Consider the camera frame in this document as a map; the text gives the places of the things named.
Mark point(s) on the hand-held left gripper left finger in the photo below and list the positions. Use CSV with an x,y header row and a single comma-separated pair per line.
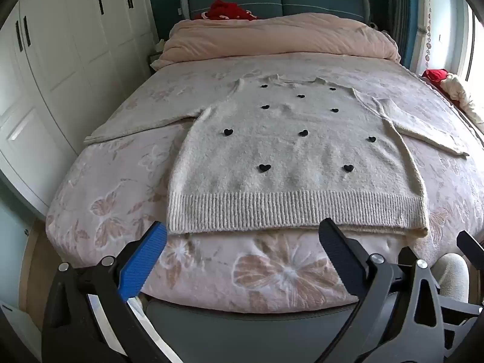
x,y
143,266

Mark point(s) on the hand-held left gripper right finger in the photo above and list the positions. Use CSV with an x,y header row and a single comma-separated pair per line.
x,y
338,251

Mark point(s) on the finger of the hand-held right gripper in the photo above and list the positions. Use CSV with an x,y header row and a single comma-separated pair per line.
x,y
459,310
470,242

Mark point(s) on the cream sweater with black hearts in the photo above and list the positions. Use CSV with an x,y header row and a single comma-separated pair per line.
x,y
287,158

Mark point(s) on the white fluffy slipper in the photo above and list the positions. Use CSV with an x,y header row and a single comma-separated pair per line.
x,y
453,276

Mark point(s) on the red and white cloth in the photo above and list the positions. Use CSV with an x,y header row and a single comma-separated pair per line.
x,y
452,85

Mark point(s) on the white wardrobe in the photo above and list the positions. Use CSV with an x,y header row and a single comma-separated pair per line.
x,y
64,83

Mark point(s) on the pink duvet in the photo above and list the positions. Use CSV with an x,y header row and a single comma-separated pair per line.
x,y
272,36

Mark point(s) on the grey curtain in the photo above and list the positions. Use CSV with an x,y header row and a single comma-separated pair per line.
x,y
402,11

